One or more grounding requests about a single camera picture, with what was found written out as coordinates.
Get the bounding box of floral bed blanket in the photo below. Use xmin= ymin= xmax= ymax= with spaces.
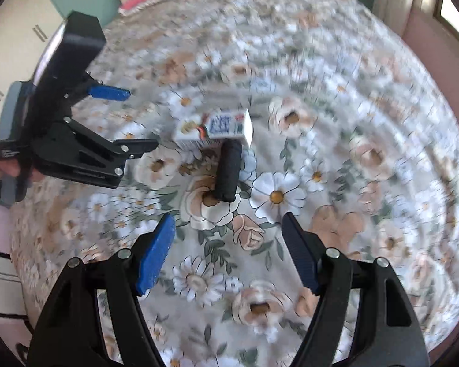
xmin=9 ymin=0 xmax=459 ymax=367

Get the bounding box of person's left hand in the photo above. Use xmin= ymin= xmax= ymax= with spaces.
xmin=0 ymin=132 xmax=21 ymax=181

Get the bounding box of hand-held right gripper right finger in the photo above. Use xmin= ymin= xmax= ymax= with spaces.
xmin=282 ymin=212 xmax=431 ymax=367

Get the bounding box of black cylinder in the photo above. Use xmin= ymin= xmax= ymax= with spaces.
xmin=213 ymin=140 xmax=243 ymax=203

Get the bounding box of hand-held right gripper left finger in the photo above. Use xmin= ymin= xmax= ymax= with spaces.
xmin=26 ymin=213 xmax=177 ymax=367

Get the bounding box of white curtain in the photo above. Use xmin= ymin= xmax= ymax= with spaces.
xmin=371 ymin=0 xmax=420 ymax=37

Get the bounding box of white drink carton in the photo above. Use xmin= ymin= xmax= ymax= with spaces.
xmin=172 ymin=108 xmax=253 ymax=150

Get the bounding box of person's white striped clothing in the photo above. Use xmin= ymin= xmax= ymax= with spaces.
xmin=0 ymin=246 xmax=36 ymax=330

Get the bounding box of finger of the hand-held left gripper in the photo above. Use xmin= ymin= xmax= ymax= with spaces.
xmin=86 ymin=85 xmax=131 ymax=102
xmin=32 ymin=117 xmax=160 ymax=190

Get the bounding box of cream wardrobe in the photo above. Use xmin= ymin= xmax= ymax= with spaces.
xmin=0 ymin=0 xmax=68 ymax=132

